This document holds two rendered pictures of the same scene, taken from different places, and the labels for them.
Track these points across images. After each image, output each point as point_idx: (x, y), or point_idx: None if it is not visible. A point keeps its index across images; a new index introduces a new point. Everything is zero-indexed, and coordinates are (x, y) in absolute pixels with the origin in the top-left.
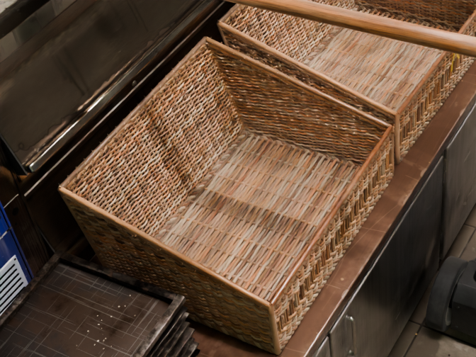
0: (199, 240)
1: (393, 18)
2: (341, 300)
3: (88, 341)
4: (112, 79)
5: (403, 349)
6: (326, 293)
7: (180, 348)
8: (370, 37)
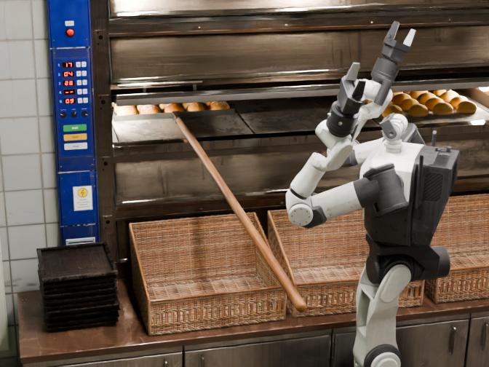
0: (180, 293)
1: None
2: (196, 338)
3: (76, 266)
4: (183, 196)
5: None
6: (194, 333)
7: (106, 295)
8: None
